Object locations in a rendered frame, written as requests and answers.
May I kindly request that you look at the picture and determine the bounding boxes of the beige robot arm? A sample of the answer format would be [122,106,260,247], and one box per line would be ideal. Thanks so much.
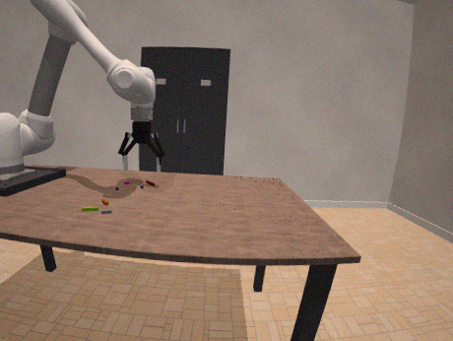
[0,0,156,183]

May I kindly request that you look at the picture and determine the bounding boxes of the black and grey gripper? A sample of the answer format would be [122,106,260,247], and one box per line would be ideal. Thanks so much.
[118,121,165,173]

